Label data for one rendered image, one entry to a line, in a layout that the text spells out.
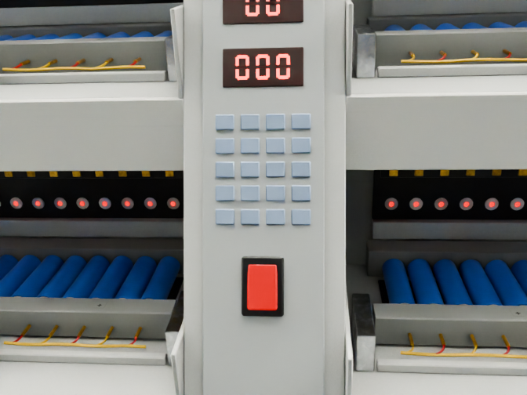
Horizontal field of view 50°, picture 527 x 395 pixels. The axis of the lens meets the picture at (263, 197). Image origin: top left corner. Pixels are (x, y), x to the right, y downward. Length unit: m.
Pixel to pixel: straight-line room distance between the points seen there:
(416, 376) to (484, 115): 0.17
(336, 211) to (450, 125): 0.08
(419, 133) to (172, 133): 0.14
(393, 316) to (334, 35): 0.19
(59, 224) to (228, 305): 0.25
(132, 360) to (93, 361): 0.03
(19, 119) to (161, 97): 0.09
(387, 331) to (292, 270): 0.11
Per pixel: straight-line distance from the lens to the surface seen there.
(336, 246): 0.33
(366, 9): 0.55
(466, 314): 0.41
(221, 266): 0.33
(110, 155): 0.36
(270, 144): 0.32
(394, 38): 0.40
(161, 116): 0.34
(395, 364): 0.39
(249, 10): 0.34
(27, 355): 0.43
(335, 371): 0.34
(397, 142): 0.34
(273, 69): 0.33
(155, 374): 0.40
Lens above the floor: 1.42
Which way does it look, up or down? 1 degrees down
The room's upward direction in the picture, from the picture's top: straight up
